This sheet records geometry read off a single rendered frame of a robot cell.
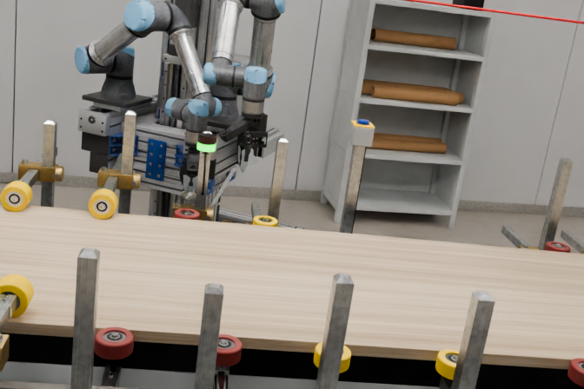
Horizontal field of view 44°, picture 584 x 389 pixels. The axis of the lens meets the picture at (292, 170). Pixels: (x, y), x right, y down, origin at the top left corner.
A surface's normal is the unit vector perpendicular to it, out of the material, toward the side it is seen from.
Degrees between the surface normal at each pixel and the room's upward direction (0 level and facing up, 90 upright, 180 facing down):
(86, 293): 90
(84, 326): 90
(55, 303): 0
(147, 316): 0
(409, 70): 90
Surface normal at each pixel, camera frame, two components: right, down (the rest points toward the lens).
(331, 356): 0.10, 0.29
